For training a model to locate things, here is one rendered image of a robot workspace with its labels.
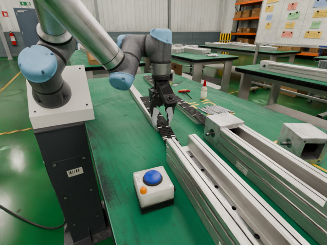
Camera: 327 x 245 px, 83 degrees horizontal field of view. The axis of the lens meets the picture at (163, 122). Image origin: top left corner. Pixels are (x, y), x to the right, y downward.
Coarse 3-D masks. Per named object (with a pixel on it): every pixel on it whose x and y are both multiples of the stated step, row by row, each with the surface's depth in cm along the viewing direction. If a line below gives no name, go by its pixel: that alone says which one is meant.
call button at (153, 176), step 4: (148, 172) 44; (152, 172) 44; (156, 172) 44; (144, 176) 43; (148, 176) 42; (152, 176) 42; (156, 176) 42; (160, 176) 43; (148, 180) 42; (152, 180) 41; (156, 180) 42
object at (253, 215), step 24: (168, 144) 54; (192, 144) 55; (192, 168) 43; (216, 168) 45; (192, 192) 43; (216, 192) 37; (240, 192) 38; (216, 216) 34; (240, 216) 35; (264, 216) 32; (216, 240) 35; (240, 240) 28; (264, 240) 31; (288, 240) 29
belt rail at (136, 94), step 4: (132, 88) 124; (132, 92) 116; (136, 92) 116; (136, 96) 109; (140, 96) 109; (136, 100) 108; (140, 100) 103; (140, 104) 99; (144, 108) 92; (144, 112) 92; (148, 112) 87; (148, 116) 85; (148, 120) 86; (152, 124) 80; (156, 128) 77
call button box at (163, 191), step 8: (152, 168) 47; (160, 168) 47; (136, 176) 44; (136, 184) 42; (144, 184) 42; (152, 184) 42; (160, 184) 42; (168, 184) 42; (136, 192) 45; (152, 192) 40; (160, 192) 41; (168, 192) 42; (144, 200) 40; (152, 200) 41; (160, 200) 42; (168, 200) 43; (144, 208) 41; (152, 208) 42; (160, 208) 43
